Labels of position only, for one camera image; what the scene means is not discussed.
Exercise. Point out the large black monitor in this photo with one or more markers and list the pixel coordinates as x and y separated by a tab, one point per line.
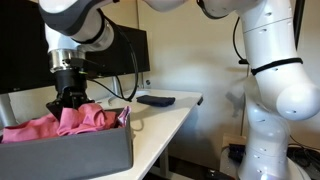
24	62

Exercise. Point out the pink floral patterned cloth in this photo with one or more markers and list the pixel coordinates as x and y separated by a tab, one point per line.
123	117

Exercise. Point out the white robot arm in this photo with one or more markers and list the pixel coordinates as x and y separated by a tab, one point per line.
277	91

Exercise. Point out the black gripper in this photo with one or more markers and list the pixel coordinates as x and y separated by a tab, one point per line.
71	91

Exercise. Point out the white table leg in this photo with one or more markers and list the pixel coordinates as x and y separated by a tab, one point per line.
163	169

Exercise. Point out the dark navy folded cloth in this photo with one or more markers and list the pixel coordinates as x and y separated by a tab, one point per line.
156	101

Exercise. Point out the dark grey fabric box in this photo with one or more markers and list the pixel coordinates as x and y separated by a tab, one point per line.
69	157

